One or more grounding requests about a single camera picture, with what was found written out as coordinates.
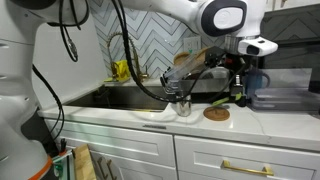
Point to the white cabinet drawer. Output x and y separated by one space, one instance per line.
202 159

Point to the wooden board by cabinet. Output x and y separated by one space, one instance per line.
83 166

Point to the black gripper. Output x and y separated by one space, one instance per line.
236 66

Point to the stainless steel sink basin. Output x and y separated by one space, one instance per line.
119 97

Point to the gold spring kitchen faucet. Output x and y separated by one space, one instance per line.
134 56

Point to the black dish drying rack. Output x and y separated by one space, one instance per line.
203 87

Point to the brown cork lid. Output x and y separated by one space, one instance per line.
216 113

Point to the wooden cutting board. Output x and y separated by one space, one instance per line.
199 56

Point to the blue plastic pitcher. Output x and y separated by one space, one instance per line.
256 79

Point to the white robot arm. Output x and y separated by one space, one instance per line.
25 159

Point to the clear plastic storage box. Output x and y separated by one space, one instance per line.
285 99

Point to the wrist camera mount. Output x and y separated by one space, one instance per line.
215 57

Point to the silver metal cup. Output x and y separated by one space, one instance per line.
184 106

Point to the gold drawer handle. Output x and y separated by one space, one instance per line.
266 171

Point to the green plastic spoon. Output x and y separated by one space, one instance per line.
219 100

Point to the yellow cloth on faucet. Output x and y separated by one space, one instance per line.
120 70

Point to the white wall outlet plate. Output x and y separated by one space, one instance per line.
192 44

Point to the clear plastic container lid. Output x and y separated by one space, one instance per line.
180 71

